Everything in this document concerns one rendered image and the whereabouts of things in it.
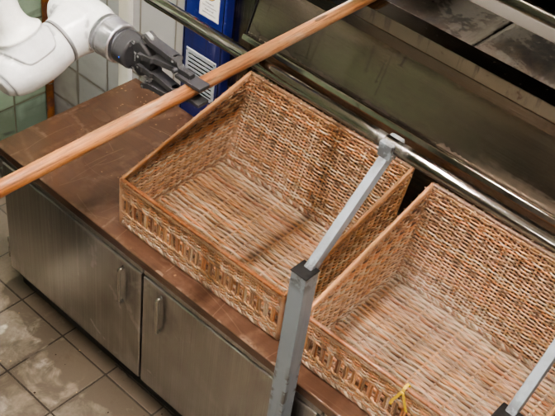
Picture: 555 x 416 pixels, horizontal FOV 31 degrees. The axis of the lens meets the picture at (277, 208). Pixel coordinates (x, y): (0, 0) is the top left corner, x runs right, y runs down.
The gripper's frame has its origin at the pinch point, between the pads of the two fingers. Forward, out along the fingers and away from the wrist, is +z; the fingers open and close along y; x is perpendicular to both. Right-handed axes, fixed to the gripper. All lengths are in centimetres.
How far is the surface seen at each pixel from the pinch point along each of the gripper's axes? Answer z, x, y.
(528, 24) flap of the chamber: 47, -42, -22
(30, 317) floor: -62, 0, 119
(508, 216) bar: 64, -19, 2
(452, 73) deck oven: 27, -57, 6
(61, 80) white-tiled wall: -118, -59, 86
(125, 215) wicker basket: -27, -7, 57
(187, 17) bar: -22.3, -20.5, 1.9
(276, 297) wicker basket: 23, -8, 48
